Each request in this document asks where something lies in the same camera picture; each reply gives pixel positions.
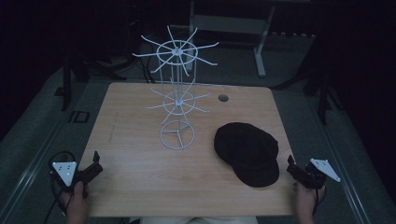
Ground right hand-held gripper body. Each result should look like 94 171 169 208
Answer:
296 158 342 190

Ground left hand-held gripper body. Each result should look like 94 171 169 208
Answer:
49 160 95 200

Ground black cap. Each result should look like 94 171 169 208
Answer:
213 121 280 189

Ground white wire hat rack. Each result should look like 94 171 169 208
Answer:
132 25 219 151

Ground person's right hand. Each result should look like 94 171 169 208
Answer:
295 181 327 217

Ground person's left hand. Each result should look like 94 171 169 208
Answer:
62 181 91 218

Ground black floor box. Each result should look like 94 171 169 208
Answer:
67 110 92 124

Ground black stand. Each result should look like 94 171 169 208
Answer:
303 73 345 126
61 54 75 112

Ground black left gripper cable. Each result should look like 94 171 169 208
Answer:
42 150 77 224

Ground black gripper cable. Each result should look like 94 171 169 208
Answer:
42 150 77 224
312 184 328 217

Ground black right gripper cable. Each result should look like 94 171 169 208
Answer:
312 184 328 217

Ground black floor cables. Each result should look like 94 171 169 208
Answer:
136 46 157 84

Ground grey metal stand frame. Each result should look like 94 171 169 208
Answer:
188 0 277 78

